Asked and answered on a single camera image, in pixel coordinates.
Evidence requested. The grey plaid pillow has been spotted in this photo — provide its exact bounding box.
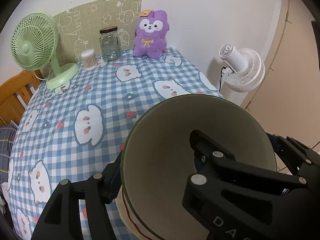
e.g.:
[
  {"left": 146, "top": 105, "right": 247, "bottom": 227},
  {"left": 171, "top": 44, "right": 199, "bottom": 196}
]
[{"left": 0, "top": 125, "right": 17, "bottom": 183}]

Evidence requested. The white standing fan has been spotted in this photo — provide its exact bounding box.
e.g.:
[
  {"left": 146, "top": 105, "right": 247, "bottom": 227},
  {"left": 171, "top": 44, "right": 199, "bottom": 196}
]
[{"left": 219, "top": 44, "right": 265, "bottom": 106}]

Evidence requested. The purple plush bunny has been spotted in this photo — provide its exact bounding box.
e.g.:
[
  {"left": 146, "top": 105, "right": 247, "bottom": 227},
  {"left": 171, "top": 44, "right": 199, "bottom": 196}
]
[{"left": 133, "top": 10, "right": 170, "bottom": 59}]

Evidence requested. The glass jar with black lid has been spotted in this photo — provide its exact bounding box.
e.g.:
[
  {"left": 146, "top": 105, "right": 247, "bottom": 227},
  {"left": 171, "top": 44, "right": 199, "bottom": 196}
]
[{"left": 99, "top": 26, "right": 120, "bottom": 62}]

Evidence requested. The cotton swab container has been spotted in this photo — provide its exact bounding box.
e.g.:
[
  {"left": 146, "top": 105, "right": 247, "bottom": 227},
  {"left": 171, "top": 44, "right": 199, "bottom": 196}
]
[{"left": 80, "top": 49, "right": 98, "bottom": 71}]

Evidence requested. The wooden bed headboard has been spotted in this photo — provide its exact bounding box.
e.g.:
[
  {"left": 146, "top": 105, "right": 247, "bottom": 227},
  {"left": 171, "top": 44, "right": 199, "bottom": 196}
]
[{"left": 0, "top": 70, "right": 44, "bottom": 126}]

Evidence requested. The blue checkered tablecloth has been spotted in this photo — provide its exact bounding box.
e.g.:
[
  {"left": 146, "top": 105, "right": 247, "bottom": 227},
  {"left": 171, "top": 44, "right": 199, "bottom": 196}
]
[{"left": 1, "top": 48, "right": 220, "bottom": 239}]

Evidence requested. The black fan power cable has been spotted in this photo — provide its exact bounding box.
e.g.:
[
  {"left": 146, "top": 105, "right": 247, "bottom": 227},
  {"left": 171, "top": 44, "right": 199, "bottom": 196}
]
[{"left": 218, "top": 65, "right": 231, "bottom": 93}]

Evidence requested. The cream bowl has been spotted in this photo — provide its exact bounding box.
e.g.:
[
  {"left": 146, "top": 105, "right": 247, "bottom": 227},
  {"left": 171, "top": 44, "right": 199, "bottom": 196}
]
[{"left": 121, "top": 94, "right": 277, "bottom": 239}]

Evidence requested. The cream plate with red line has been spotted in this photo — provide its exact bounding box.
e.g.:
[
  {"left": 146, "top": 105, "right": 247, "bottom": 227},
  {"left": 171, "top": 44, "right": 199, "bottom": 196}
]
[{"left": 116, "top": 187, "right": 158, "bottom": 240}]

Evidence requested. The green desk fan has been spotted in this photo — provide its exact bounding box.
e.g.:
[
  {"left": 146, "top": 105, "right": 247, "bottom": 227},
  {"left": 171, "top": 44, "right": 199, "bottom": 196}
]
[{"left": 10, "top": 12, "right": 80, "bottom": 90}]

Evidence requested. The beige cabinet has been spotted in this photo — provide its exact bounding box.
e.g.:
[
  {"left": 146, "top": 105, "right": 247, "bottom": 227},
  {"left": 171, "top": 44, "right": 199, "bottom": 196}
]
[{"left": 241, "top": 0, "right": 319, "bottom": 153}]

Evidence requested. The white fan power cable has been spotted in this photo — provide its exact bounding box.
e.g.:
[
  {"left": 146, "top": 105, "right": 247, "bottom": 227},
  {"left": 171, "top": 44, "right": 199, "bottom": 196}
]
[{"left": 31, "top": 71, "right": 71, "bottom": 101}]

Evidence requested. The beige elephant pattern mat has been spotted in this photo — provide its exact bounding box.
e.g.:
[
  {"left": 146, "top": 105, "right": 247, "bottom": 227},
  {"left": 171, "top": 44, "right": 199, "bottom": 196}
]
[{"left": 54, "top": 0, "right": 142, "bottom": 64}]

